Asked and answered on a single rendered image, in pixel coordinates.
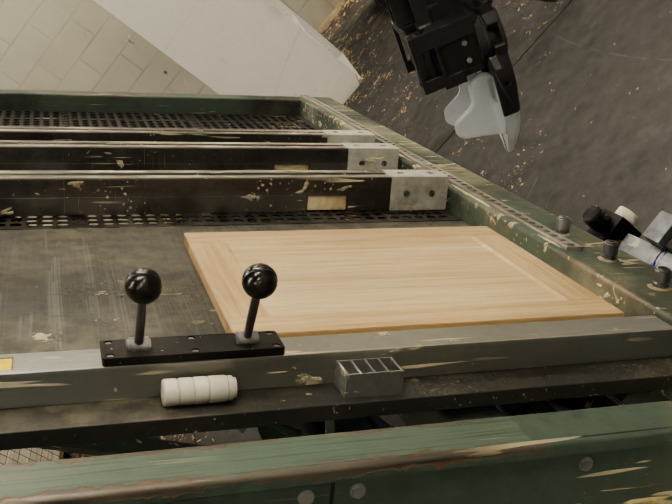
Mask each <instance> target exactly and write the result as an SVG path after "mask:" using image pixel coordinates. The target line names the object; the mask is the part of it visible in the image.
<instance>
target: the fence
mask: <svg viewBox="0 0 672 504"><path fill-rule="evenodd" d="M280 339H281V341H282V343H283V344H284V346H285V354H284V355H274V356H259V357H244V358H229V359H214V360H199V361H184V362H169V363H154V364H140V365H125V366H110V367H104V366H102V361H101V353H100V349H88V350H72V351H55V352H39V353H22V354H6V355H0V359H10V358H12V359H13V369H12V370H1V371H0V409H8V408H21V407H33V406H46V405H59V404H72V403H85V402H97V401H110V400H123V399H136V398H148V397H161V381H162V380H163V379H170V378H176V379H178V378H184V377H191V378H192V377H198V376H206V377H207V376H212V375H225V376H226V375H232V377H235V378H236V381H237V391H238V390H250V389H263V388H276V387H289V386H302V385H314V384H327V383H334V379H335V367H336V361H337V360H351V359H365V358H379V357H393V359H394V360H395V362H396V363H397V364H398V365H399V366H400V368H401V369H402V370H404V377H416V376H429V375H442V374H455V373H468V372H480V371H493V370H506V369H519V368H531V367H544V366H557V365H570V364H582V363H595V362H608V361H621V360H633V359H646V358H659V357H671V356H672V326H671V325H669V324H668V323H666V322H664V321H663V320H661V319H659V318H658V317H656V316H654V315H648V316H631V317H615V318H599V319H582V320H566V321H549V322H533V323H516V324H500V325H483V326H467V327H450V328H434V329H417V330H401V331H384V332H368V333H352V334H335V335H319V336H302V337H286V338H280Z"/></svg>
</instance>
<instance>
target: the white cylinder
mask: <svg viewBox="0 0 672 504"><path fill-rule="evenodd" d="M236 397H237V381H236V378H235V377H232V375H226V376H225V375H212V376H207V377H206V376H198V377H192V378H191V377H184V378H178V379H176V378H170V379H163V380H162V381H161V401H162V405H163V406H164V407H170V406H177V405H179V406H182V405H192V404H194V405H195V404H207V402H208V403H219V402H227V401H232V400H233V399H234V398H236Z"/></svg>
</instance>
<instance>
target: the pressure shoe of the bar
mask: <svg viewBox="0 0 672 504"><path fill-rule="evenodd" d="M345 208H346V196H307V206H306V209H307V210H345Z"/></svg>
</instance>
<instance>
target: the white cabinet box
mask: <svg viewBox="0 0 672 504"><path fill-rule="evenodd" d="M94 1H95V2H96V3H98V4H99V5H100V6H102V7H103V8H104V9H106V10H107V11H108V12H110V13H111V14H112V15H114V16H115V17H116V18H118V19H119V20H120V21H122V22H123V23H124V24H126V25H127V26H128V27H130V28H131V29H132V30H134V31H135V32H136V33H138V34H139V35H140V36H142V37H143V38H145V39H146V40H147V41H149V42H150V43H151V44H153V45H154V46H155V47H157V48H158V49H159V50H161V51H162V52H163V53H165V54H166V55H167V56H169V57H170V58H171V59H173V60H174V61H175V62H177V63H178V64H179V65H181V66H182V67H183V68H185V69H186V70H187V71H189V72H190V73H191V74H193V75H194V76H195V77H197V78H198V79H199V80H201V81H202V82H203V83H205V84H206V85H207V86H209V87H210V88H211V89H213V90H214V91H215V92H217V93H218V94H219V95H255V96H294V97H300V95H309V96H311V97H329V98H331V99H333V100H335V101H337V102H339V103H341V104H344V103H345V102H346V100H347V99H348V98H349V97H350V96H351V95H352V93H353V92H354V91H355V90H356V89H357V87H358V86H359V85H360V82H361V81H362V80H363V79H362V78H361V77H360V75H359V74H358V73H357V71H356V70H355V69H354V67H353V66H352V65H351V63H350V62H349V61H348V59H347V58H346V57H345V55H344V54H343V53H342V52H341V51H340V50H338V49H337V48H336V47H335V46H334V45H332V44H331V43H330V42H329V41H328V40H327V39H325V38H324V37H323V36H322V35H321V34H319V33H318V32H317V31H316V30H315V29H313V28H312V27H311V26H310V25H309V24H307V23H306V22H305V21H304V20H303V19H301V18H300V17H299V16H298V15H297V14H295V13H294V12H293V11H292V10H291V9H289V8H288V7H287V6H286V5H285V4H283V3H282V2H281V1H280V0H94Z"/></svg>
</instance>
